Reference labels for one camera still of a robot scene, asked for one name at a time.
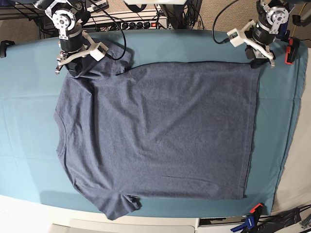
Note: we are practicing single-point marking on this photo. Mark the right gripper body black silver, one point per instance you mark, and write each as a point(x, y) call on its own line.
point(73, 50)

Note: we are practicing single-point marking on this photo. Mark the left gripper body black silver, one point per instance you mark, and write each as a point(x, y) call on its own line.
point(260, 34)

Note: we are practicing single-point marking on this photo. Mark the blue-grey heathered T-shirt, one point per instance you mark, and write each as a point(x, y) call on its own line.
point(160, 130)

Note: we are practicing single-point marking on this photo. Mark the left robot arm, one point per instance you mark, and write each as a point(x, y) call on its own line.
point(271, 16)

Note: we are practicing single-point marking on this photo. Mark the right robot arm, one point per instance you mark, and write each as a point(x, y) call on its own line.
point(68, 17)

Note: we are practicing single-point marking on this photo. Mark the orange black clamp right edge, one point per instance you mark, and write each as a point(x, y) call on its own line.
point(292, 50)

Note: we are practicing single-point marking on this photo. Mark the black clamp left edge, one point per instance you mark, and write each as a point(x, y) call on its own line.
point(3, 47)

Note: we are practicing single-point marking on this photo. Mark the teal table cloth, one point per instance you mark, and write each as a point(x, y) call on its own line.
point(29, 90)

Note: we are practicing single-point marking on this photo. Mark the orange black clamp bottom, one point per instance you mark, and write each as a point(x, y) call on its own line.
point(256, 211)

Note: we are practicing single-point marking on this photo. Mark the blue spring clamp bottom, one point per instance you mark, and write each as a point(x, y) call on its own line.
point(247, 225)

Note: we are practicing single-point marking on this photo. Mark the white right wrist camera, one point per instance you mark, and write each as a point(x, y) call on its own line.
point(98, 51)

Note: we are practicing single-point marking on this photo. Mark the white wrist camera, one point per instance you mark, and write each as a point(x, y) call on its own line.
point(98, 51)
point(238, 37)

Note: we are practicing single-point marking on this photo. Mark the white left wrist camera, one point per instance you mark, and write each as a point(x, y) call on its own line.
point(238, 37)

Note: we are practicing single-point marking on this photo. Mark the white power strip red switch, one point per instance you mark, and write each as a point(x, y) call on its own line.
point(139, 25)

